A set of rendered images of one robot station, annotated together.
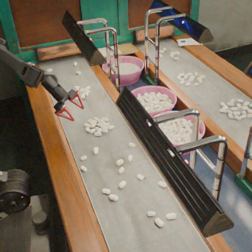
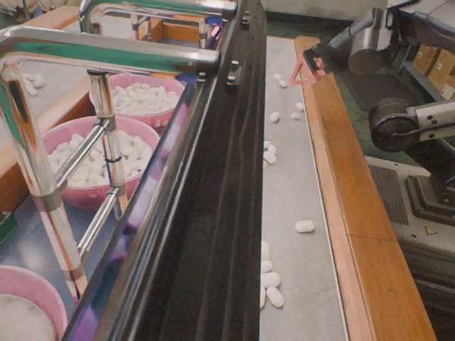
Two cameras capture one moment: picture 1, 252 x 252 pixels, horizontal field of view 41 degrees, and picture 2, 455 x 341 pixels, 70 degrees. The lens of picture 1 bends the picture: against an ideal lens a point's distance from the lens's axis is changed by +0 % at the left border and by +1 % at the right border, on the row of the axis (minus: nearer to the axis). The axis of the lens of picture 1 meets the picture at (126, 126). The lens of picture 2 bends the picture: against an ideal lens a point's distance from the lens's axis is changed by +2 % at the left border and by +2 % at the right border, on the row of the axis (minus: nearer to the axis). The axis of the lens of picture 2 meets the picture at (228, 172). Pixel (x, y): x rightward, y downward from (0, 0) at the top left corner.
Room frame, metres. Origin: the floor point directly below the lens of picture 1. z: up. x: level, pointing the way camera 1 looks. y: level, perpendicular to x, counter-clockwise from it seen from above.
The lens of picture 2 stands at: (1.95, 0.32, 1.20)
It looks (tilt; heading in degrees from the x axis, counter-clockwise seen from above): 39 degrees down; 200
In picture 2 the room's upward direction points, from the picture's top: 7 degrees clockwise
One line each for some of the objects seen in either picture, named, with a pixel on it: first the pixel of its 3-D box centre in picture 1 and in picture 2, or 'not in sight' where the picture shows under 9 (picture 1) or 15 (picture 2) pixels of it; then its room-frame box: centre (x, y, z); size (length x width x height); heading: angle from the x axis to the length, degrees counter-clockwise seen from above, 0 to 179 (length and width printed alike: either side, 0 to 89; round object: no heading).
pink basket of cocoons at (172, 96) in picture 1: (151, 105); (102, 163); (1.52, -0.14, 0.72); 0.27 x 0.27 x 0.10
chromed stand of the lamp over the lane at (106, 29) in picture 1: (98, 63); (152, 199); (1.71, 0.14, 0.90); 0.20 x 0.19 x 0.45; 19
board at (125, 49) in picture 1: (112, 52); not in sight; (2.14, 0.07, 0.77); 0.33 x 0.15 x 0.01; 109
